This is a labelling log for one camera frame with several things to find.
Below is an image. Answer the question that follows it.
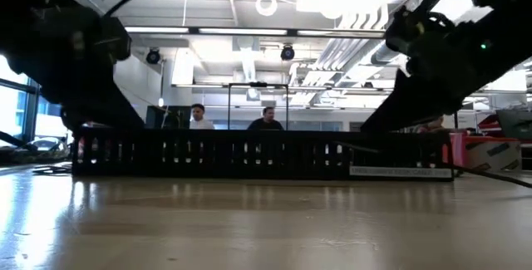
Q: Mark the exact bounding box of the black ceiling camera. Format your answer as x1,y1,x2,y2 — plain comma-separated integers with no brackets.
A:
145,48,162,65
280,43,297,61

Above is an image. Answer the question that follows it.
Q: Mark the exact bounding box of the person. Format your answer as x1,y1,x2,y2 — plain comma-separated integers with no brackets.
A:
189,103,215,130
247,106,285,131

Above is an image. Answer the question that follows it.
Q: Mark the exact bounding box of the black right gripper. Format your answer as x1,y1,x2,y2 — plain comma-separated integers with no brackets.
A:
359,2,532,133

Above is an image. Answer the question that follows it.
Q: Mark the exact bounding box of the pile of cables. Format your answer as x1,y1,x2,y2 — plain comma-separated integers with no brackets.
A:
0,135,72,165

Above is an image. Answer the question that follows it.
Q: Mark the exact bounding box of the black duct cover strip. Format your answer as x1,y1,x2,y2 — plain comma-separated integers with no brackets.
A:
335,140,532,189

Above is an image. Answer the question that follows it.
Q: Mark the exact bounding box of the black slotted cable duct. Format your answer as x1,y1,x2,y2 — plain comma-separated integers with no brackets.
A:
71,126,455,182

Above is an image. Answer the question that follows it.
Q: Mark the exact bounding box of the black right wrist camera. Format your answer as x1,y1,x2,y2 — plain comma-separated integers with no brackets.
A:
384,7,430,56

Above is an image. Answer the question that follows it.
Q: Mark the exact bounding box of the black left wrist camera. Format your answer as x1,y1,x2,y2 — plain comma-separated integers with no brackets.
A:
93,15,133,62

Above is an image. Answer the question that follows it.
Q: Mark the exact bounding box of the ceiling strip light row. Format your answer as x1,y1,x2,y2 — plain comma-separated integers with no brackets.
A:
124,26,386,37

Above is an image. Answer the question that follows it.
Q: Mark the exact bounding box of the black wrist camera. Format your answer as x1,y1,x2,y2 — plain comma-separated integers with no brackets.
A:
384,7,430,56
93,15,133,62

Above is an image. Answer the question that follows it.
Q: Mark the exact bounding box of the white ceiling ring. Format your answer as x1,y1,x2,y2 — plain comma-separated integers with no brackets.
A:
254,0,278,17

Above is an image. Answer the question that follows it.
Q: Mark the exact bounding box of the black background station frame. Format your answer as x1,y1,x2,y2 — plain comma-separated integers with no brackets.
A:
227,81,290,130

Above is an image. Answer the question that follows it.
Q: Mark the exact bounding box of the black crate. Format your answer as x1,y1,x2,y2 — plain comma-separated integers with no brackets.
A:
496,108,532,140

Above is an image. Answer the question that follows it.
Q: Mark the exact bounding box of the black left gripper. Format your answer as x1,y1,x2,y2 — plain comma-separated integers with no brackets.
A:
0,0,146,131

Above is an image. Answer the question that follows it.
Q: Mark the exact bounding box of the black monitor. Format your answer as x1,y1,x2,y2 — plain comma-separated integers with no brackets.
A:
145,105,192,130

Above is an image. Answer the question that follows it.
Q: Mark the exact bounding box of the red storage bin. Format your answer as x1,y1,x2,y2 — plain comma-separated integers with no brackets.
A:
476,113,500,132

